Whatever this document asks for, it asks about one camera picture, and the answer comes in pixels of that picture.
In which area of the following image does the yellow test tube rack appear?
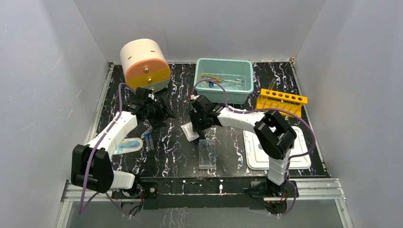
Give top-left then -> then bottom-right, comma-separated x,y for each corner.
255,89 -> 308,117

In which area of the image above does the blue capped vial left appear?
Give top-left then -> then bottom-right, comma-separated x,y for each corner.
144,134 -> 150,151

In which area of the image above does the teal plastic bin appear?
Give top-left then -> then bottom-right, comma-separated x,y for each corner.
194,58 -> 254,105

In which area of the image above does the white bin lid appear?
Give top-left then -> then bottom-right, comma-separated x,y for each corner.
243,126 -> 311,170

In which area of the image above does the clear plastic funnel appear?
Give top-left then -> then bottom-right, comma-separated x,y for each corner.
142,125 -> 153,137

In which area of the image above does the cream orange cylindrical centrifuge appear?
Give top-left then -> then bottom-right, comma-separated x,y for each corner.
120,38 -> 171,92

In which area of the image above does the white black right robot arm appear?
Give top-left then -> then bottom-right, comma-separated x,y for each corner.
189,95 -> 297,197

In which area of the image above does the clear well plate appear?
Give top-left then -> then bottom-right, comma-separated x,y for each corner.
199,139 -> 216,170

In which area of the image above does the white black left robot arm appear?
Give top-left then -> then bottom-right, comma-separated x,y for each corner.
71,87 -> 175,198

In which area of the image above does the glass test tube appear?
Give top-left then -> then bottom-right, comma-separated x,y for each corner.
268,78 -> 277,90

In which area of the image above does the blue capped vial right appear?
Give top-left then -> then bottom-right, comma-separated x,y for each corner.
148,133 -> 154,150

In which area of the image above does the small clear plastic bag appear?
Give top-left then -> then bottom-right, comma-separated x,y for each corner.
181,122 -> 200,142

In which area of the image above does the blue packaged syringe blister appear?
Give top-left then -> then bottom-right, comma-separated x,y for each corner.
113,138 -> 143,155

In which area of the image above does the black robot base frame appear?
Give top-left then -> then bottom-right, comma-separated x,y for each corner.
112,177 -> 299,213

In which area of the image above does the tan rubber tubing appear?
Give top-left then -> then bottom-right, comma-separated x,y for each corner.
199,74 -> 220,88

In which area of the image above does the blue capped vial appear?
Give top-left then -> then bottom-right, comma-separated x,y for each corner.
148,133 -> 154,150
144,134 -> 150,151

